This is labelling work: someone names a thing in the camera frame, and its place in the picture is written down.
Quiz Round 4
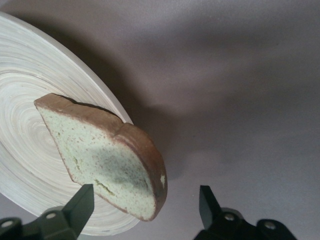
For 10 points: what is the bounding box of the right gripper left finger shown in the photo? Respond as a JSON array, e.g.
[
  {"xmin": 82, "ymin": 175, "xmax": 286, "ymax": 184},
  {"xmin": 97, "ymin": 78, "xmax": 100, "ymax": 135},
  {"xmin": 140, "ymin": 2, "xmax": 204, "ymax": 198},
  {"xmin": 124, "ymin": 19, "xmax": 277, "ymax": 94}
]
[{"xmin": 37, "ymin": 183, "xmax": 96, "ymax": 240}]

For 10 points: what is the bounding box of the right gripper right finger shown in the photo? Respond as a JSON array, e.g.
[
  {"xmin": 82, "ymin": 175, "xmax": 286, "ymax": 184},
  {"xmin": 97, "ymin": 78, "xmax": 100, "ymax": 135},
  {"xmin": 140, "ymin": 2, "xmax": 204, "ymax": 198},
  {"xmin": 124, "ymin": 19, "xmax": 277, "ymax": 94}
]
[{"xmin": 199, "ymin": 184, "xmax": 247, "ymax": 240}]

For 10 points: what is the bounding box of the slice of brown-crust bread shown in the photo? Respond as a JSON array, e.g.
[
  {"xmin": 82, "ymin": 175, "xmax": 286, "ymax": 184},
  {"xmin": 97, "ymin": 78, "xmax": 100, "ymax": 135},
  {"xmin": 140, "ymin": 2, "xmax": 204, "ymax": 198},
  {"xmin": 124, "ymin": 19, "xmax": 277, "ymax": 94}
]
[{"xmin": 33, "ymin": 92, "xmax": 168, "ymax": 222}]

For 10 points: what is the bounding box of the round wooden plate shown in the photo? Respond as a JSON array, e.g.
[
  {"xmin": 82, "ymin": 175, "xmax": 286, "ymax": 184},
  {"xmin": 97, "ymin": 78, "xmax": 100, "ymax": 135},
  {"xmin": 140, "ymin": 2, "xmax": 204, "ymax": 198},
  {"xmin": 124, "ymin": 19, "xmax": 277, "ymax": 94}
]
[{"xmin": 0, "ymin": 11, "xmax": 141, "ymax": 237}]

